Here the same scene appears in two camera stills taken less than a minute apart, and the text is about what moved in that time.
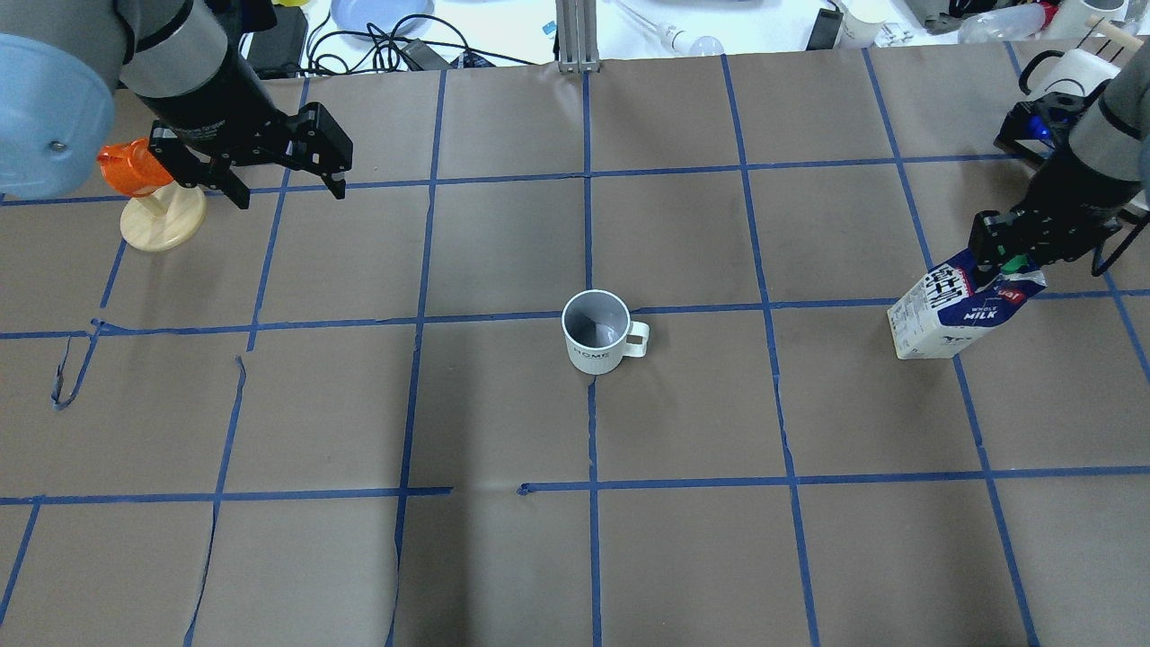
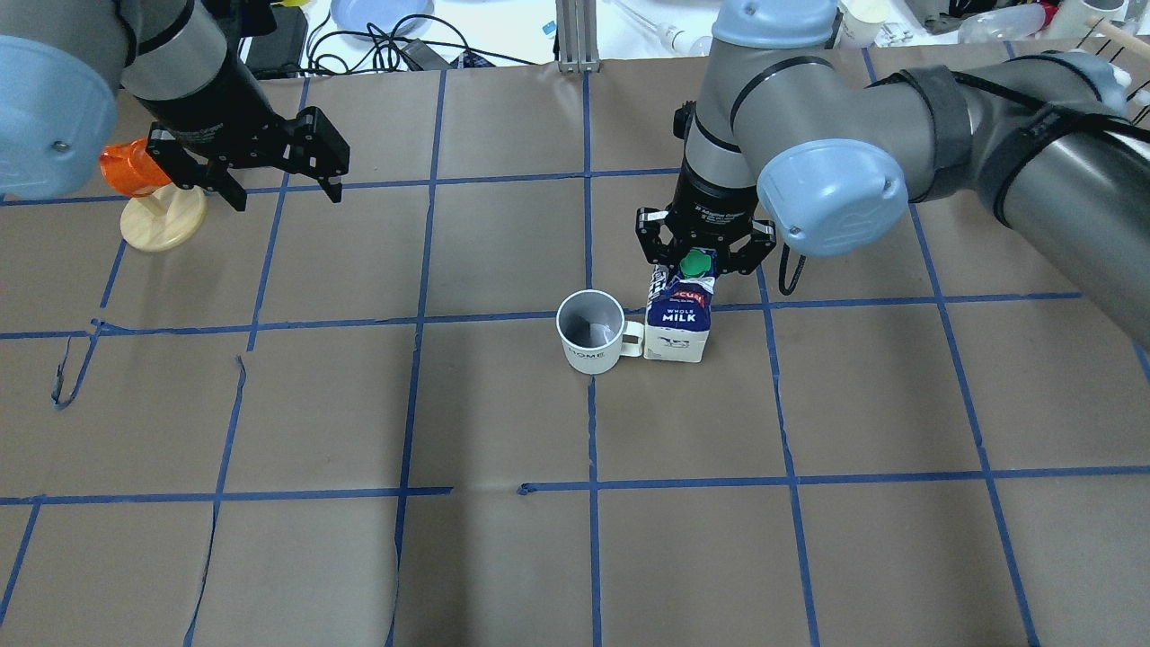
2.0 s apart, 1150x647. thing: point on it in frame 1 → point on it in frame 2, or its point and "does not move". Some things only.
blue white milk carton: [955, 305] → [678, 308]
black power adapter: [276, 53] does not move
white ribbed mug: [599, 332] does not move
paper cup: [862, 21] does not move
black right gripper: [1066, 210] → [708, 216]
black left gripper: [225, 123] does not move
